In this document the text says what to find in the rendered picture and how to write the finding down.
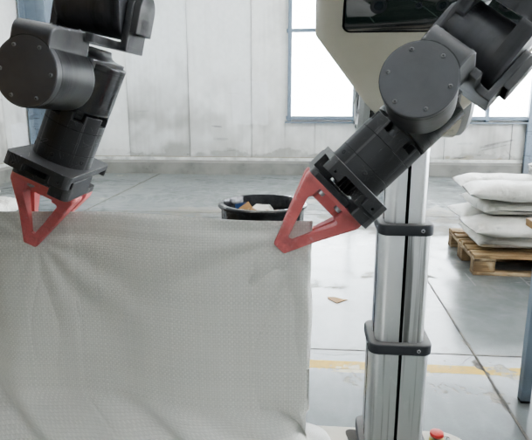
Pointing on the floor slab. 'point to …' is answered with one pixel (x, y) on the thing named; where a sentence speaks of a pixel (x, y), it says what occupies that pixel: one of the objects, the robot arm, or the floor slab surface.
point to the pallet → (480, 263)
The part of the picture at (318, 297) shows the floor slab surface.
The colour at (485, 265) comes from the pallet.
